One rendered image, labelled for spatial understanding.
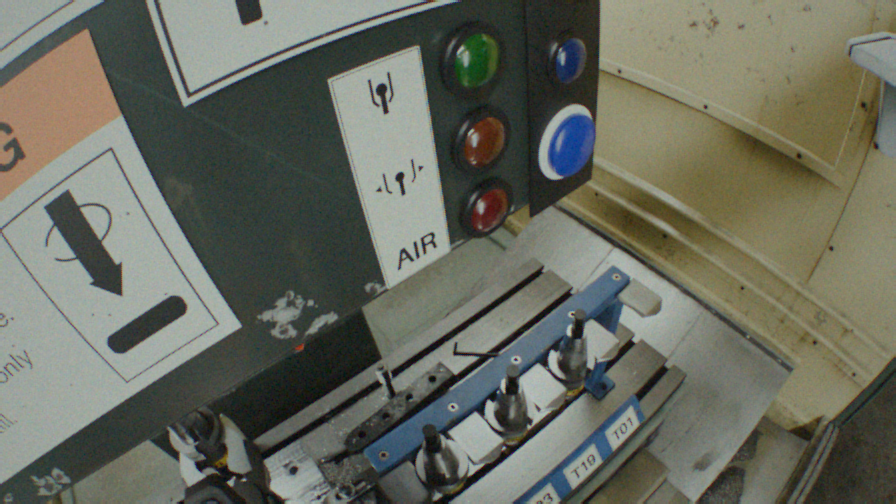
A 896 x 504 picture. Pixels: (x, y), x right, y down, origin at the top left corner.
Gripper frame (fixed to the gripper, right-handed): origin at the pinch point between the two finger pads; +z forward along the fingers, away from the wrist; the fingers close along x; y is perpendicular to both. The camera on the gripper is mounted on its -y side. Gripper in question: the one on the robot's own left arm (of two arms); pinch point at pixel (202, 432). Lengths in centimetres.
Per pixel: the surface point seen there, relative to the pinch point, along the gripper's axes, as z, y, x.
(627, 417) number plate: -23, 39, 56
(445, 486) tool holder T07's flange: -17.5, 11.7, 20.1
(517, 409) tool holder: -16.7, 8.0, 32.1
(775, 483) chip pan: -65, 66, 82
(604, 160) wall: 21, 24, 101
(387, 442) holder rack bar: -8.3, 11.3, 18.1
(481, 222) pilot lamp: -22.9, -30.1, 23.7
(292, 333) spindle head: -22.1, -29.6, 15.3
